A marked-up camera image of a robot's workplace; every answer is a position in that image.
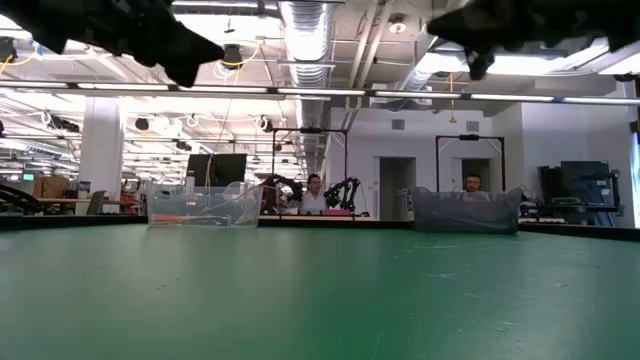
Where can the smoky dark plastic container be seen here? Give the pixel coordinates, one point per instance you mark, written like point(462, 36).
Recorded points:
point(465, 215)

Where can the black curved bar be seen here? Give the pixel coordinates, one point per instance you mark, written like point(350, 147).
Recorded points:
point(20, 197)

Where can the black frame stand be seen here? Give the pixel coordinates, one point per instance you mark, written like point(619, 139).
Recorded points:
point(310, 130)
point(470, 136)

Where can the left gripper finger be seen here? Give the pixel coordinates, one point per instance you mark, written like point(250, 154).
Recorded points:
point(167, 25)
point(195, 54)

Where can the grey chair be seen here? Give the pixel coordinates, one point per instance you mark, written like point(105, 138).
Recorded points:
point(96, 202)

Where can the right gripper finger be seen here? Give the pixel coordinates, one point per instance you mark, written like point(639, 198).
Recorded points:
point(462, 35)
point(472, 12)

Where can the black table frame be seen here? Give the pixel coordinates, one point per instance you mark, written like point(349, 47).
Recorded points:
point(75, 220)

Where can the black monitor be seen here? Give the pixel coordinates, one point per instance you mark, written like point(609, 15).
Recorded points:
point(220, 170)

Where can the black background robot arm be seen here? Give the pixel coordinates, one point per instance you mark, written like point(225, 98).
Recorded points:
point(280, 192)
point(345, 192)

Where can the green table mat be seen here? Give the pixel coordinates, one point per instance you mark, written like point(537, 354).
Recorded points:
point(250, 300)

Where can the cardboard box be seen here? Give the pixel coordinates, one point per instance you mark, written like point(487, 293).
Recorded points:
point(50, 187)

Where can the dark equipment rack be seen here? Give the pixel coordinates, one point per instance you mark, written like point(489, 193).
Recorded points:
point(580, 180)

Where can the white pillar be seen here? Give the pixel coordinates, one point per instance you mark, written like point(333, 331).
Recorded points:
point(100, 150)

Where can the clear plastic container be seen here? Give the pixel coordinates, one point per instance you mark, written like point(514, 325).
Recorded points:
point(210, 200)

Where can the person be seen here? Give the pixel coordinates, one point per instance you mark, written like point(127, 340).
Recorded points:
point(313, 197)
point(472, 184)

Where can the silver ceiling duct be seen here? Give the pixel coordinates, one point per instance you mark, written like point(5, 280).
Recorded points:
point(305, 40)

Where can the long ceiling light bar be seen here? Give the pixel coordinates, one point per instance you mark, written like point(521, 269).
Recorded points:
point(510, 97)

